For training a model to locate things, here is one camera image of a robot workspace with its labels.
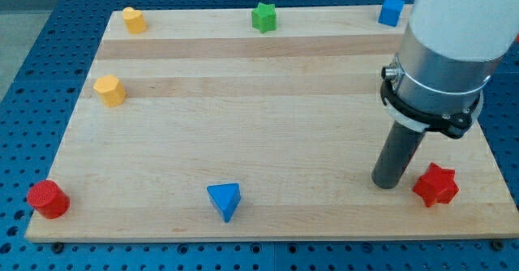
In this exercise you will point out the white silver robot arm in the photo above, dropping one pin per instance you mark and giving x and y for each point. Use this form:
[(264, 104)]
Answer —
[(448, 53)]

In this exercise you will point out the wooden board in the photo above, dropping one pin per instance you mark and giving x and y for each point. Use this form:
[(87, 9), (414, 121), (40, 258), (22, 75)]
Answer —
[(293, 116)]

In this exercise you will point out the blue triangle block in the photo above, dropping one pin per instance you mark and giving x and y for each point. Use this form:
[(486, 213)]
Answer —
[(225, 198)]

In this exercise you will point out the green star block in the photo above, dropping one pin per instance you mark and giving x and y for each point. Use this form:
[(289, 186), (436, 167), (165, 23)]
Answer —
[(264, 17)]

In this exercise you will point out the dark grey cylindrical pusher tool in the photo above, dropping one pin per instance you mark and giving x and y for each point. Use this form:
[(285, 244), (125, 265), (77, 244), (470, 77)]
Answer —
[(395, 156)]

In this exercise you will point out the yellow hexagon block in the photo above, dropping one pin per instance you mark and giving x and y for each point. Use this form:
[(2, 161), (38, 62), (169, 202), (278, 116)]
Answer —
[(110, 90)]

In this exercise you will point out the yellow heart block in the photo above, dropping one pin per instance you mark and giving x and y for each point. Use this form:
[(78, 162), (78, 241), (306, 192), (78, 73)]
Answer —
[(134, 20)]

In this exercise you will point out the blue cube block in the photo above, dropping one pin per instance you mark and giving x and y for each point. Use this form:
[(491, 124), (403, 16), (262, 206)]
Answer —
[(390, 12)]

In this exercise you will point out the red star block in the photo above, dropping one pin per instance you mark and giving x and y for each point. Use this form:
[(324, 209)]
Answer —
[(436, 185)]

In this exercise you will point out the red cylinder block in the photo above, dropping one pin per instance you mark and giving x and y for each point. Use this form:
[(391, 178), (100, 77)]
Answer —
[(48, 199)]

